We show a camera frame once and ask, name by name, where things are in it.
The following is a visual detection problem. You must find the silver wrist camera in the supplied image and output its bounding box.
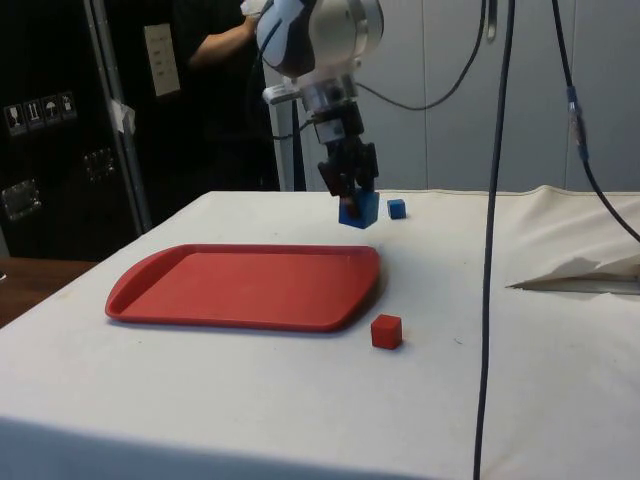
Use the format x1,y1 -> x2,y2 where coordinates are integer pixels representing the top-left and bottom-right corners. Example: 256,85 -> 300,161
263,82 -> 306,107

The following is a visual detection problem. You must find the red plastic tray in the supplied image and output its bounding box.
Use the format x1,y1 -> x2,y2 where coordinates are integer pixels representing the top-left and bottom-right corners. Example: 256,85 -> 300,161
104,243 -> 384,334

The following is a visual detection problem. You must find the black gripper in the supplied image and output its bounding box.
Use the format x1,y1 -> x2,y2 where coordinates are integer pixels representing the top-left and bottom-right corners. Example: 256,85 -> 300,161
310,102 -> 379,217

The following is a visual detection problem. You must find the black cabinet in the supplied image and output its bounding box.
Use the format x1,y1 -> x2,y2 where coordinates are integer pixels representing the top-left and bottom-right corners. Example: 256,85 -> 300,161
0,0 -> 184,261

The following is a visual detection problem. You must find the red cube block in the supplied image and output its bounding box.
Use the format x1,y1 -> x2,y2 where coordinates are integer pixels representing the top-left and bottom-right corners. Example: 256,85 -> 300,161
370,314 -> 404,350

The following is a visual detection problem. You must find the black cable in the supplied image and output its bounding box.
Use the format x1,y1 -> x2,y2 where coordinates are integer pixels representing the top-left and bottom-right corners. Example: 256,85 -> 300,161
355,0 -> 490,112
549,0 -> 640,244
472,0 -> 517,480

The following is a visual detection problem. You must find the person in black clothes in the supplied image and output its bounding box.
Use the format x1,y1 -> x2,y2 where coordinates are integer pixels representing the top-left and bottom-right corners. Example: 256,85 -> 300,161
185,0 -> 282,194

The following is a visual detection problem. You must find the pale grey locker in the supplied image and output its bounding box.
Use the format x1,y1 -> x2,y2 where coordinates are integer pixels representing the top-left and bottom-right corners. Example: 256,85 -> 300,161
263,0 -> 427,194

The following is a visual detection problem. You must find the large blue cube block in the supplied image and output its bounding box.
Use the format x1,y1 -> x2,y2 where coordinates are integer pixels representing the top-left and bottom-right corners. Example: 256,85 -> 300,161
337,189 -> 380,231

